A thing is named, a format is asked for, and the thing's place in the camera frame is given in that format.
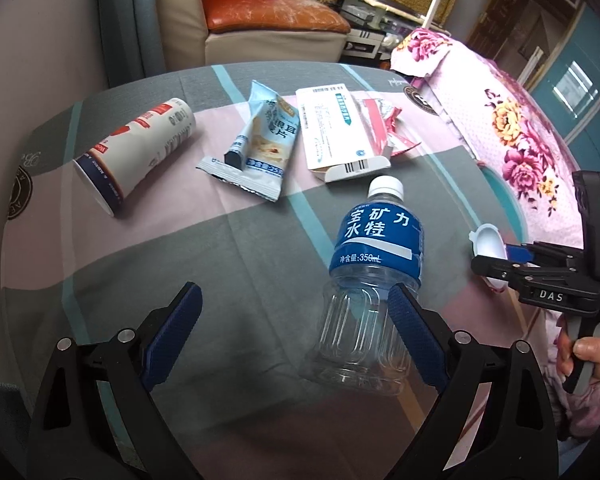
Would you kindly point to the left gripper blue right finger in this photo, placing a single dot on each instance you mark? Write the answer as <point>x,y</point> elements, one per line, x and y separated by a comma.
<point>417,330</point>

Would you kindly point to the white medicine box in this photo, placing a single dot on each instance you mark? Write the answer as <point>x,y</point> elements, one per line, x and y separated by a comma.
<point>336,141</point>

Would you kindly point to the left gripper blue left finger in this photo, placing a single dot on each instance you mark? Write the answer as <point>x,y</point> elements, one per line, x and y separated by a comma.
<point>166,331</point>

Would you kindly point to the cluttered side table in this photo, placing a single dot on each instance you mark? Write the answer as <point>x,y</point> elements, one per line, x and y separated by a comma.
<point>377,27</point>

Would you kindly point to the person's right hand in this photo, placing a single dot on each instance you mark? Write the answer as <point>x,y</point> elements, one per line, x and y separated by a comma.
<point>585,349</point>

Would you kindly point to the clear bottle with blue label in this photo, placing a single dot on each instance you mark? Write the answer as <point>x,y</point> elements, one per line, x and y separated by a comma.
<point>380,243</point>

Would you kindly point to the pink and silver snack wrapper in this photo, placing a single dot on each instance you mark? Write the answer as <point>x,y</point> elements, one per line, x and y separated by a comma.
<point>386,133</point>

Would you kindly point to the white plastic cup lid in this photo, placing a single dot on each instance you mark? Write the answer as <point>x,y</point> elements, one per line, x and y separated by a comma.
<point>486,241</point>

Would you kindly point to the white paper cup red print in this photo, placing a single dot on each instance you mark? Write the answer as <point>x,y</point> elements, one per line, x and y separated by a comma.
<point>114,166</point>

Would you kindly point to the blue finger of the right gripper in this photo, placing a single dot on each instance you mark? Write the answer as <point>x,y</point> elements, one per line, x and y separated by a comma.
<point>496,271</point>
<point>519,253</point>

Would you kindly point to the light blue snack wrapper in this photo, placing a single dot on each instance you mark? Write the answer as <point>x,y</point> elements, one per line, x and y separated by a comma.
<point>257,160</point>

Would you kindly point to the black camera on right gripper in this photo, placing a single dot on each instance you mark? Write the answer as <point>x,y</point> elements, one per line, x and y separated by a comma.
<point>587,188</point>

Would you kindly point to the beige armchair orange cushion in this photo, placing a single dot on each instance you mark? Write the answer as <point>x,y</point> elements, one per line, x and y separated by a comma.
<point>205,32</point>

